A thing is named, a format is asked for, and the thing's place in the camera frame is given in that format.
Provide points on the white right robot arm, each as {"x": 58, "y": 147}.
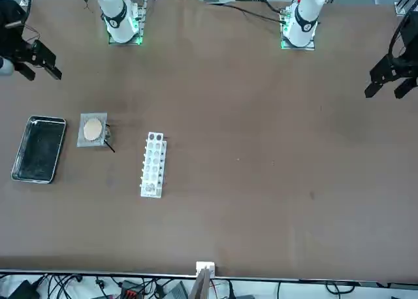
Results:
{"x": 117, "y": 21}

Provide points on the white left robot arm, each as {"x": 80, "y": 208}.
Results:
{"x": 303, "y": 21}

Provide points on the aluminium camera post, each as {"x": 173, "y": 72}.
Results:
{"x": 205, "y": 273}

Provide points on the stainless steel tray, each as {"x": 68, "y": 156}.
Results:
{"x": 39, "y": 149}

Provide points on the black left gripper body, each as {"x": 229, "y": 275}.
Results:
{"x": 411, "y": 38}

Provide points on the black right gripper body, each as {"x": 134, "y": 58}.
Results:
{"x": 13, "y": 31}

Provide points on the black and orange adapter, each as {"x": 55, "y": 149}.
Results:
{"x": 132, "y": 290}

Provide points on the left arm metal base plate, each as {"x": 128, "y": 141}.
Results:
{"x": 284, "y": 46}

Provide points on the white test tube rack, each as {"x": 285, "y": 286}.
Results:
{"x": 151, "y": 168}

